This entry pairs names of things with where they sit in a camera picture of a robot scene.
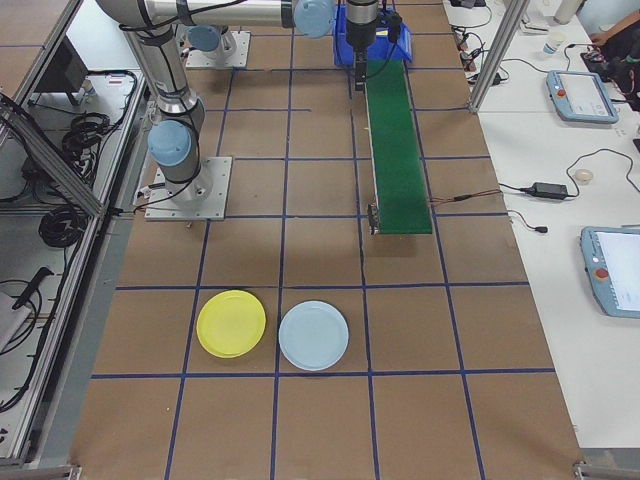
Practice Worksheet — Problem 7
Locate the black coiled cable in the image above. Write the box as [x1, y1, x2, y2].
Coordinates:
[62, 113, 111, 161]
[38, 204, 84, 249]

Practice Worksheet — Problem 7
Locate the power strip with plugs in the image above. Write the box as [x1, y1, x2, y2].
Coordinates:
[457, 27, 481, 76]

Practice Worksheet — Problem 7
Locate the yellow plate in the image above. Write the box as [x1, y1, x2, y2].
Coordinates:
[195, 289, 268, 359]

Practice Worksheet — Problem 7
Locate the black looped power cable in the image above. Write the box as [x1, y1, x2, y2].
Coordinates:
[566, 147, 640, 199]

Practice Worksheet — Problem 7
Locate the black cable with plug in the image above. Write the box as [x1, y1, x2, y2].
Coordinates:
[507, 210, 550, 234]

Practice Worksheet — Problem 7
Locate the white side table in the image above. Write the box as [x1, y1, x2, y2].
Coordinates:
[442, 0, 640, 451]

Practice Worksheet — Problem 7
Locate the green conveyor belt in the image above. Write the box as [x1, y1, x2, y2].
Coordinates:
[363, 58, 434, 237]

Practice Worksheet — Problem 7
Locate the person in dark clothes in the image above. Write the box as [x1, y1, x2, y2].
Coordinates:
[589, 0, 640, 101]

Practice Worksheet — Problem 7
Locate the black box monitor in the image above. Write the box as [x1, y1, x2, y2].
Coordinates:
[32, 37, 91, 96]

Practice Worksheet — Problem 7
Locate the aluminium profile post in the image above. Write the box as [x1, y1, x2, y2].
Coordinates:
[467, 0, 531, 115]

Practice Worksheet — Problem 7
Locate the light blue plate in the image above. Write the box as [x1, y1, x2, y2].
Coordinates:
[277, 299, 350, 372]

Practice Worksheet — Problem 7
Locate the blue plastic storage bin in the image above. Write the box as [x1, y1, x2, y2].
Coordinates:
[332, 4, 415, 67]

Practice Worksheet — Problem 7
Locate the red and black cable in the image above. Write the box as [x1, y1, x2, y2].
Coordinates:
[428, 188, 503, 206]

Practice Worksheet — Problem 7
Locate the black handle tool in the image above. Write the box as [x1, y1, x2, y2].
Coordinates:
[12, 267, 55, 309]

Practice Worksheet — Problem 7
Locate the white square base plate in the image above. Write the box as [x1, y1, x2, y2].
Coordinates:
[144, 155, 234, 221]
[184, 30, 251, 69]

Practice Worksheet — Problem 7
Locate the blue grey teach pendant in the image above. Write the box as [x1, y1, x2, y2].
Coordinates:
[544, 69, 621, 125]
[579, 225, 640, 320]

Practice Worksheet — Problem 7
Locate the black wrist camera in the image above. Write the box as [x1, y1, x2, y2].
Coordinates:
[382, 12, 404, 44]

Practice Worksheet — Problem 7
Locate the V-shaped metal bar frame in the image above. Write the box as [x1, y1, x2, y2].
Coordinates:
[0, 0, 151, 471]

